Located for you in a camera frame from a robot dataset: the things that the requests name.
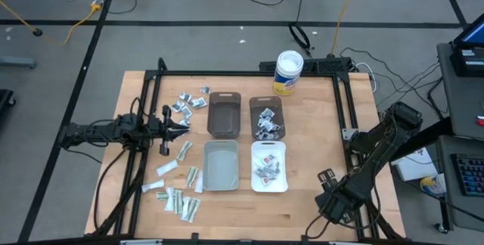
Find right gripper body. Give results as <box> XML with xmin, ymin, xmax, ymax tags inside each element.
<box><xmin>334</xmin><ymin>178</ymin><xmax>366</xmax><ymax>210</ymax></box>

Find black chair base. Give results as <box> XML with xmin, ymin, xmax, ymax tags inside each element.
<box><xmin>0</xmin><ymin>88</ymin><xmax>17</xmax><ymax>123</ymax></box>

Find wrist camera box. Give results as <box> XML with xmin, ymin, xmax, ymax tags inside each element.
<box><xmin>314</xmin><ymin>194</ymin><xmax>351</xmax><ymax>226</ymax></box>
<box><xmin>147</xmin><ymin>119</ymin><xmax>163</xmax><ymax>140</ymax></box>

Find grey plastic bin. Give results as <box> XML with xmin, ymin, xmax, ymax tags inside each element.
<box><xmin>202</xmin><ymin>139</ymin><xmax>240</xmax><ymax>192</ymax></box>

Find black cables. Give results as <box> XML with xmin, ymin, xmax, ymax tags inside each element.
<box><xmin>339</xmin><ymin>46</ymin><xmax>443</xmax><ymax>119</ymax></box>

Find black keyboard coloured keys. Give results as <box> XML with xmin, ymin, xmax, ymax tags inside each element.
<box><xmin>449</xmin><ymin>153</ymin><xmax>484</xmax><ymax>197</ymax></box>

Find silver metal bracket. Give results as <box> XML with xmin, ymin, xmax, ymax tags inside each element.
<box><xmin>342</xmin><ymin>127</ymin><xmax>359</xmax><ymax>142</ymax></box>

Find grey desk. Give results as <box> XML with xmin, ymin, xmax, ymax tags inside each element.
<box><xmin>436</xmin><ymin>42</ymin><xmax>484</xmax><ymax>233</ymax></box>

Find white plastic bin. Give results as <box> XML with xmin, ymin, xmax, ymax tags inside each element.
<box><xmin>250</xmin><ymin>140</ymin><xmax>289</xmax><ymax>194</ymax></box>

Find black laptop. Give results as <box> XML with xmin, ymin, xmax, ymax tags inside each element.
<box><xmin>449</xmin><ymin>13</ymin><xmax>484</xmax><ymax>78</ymax></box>

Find black aluminium table frame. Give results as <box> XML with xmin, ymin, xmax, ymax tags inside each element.
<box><xmin>88</xmin><ymin>57</ymin><xmax>408</xmax><ymax>245</ymax></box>

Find grey table leg base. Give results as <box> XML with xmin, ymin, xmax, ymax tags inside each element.
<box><xmin>0</xmin><ymin>56</ymin><xmax>37</xmax><ymax>70</ymax></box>

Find white gauze packet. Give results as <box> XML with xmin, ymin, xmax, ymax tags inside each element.
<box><xmin>156</xmin><ymin>160</ymin><xmax>179</xmax><ymax>177</ymax></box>
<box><xmin>194</xmin><ymin>170</ymin><xmax>204</xmax><ymax>194</ymax></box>
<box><xmin>141</xmin><ymin>179</ymin><xmax>166</xmax><ymax>194</ymax></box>
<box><xmin>165</xmin><ymin>187</ymin><xmax>175</xmax><ymax>212</ymax></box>
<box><xmin>181</xmin><ymin>196</ymin><xmax>191</xmax><ymax>222</ymax></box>

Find small yellow white container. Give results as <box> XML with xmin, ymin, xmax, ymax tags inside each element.
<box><xmin>419</xmin><ymin>172</ymin><xmax>448</xmax><ymax>196</ymax></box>

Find thin black cable loop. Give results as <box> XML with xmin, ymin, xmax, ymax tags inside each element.
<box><xmin>101</xmin><ymin>0</ymin><xmax>138</xmax><ymax>15</ymax></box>

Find coiled black cable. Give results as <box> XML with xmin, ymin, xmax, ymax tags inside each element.
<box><xmin>287</xmin><ymin>20</ymin><xmax>313</xmax><ymax>57</ymax></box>

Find Lysol wipes canister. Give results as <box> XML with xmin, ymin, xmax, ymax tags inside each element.
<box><xmin>272</xmin><ymin>50</ymin><xmax>305</xmax><ymax>97</ymax></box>

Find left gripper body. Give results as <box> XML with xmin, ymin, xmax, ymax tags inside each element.
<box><xmin>146</xmin><ymin>104</ymin><xmax>172</xmax><ymax>157</ymax></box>

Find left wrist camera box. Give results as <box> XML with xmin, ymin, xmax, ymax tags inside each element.
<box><xmin>147</xmin><ymin>119</ymin><xmax>163</xmax><ymax>140</ymax></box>

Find white box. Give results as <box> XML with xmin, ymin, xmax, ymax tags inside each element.
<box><xmin>389</xmin><ymin>146</ymin><xmax>439</xmax><ymax>182</ymax></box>

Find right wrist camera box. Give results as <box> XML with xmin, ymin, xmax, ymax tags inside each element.
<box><xmin>314</xmin><ymin>194</ymin><xmax>351</xmax><ymax>226</ymax></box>

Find brown translucent plastic bin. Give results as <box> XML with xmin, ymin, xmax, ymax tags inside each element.
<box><xmin>249</xmin><ymin>95</ymin><xmax>286</xmax><ymax>141</ymax></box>
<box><xmin>206</xmin><ymin>91</ymin><xmax>242</xmax><ymax>140</ymax></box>

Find yellow power cable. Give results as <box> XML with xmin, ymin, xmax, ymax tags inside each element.
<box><xmin>0</xmin><ymin>0</ymin><xmax>103</xmax><ymax>46</ymax></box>
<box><xmin>330</xmin><ymin>0</ymin><xmax>360</xmax><ymax>57</ymax></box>

